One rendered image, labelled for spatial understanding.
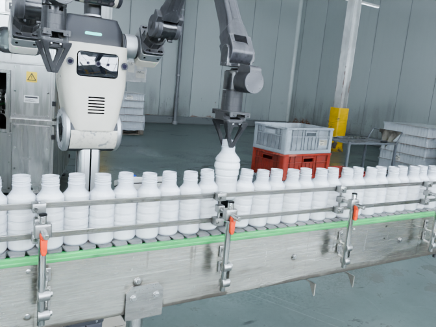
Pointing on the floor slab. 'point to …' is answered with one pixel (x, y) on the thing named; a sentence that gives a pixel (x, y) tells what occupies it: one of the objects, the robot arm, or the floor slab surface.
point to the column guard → (337, 117)
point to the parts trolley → (364, 145)
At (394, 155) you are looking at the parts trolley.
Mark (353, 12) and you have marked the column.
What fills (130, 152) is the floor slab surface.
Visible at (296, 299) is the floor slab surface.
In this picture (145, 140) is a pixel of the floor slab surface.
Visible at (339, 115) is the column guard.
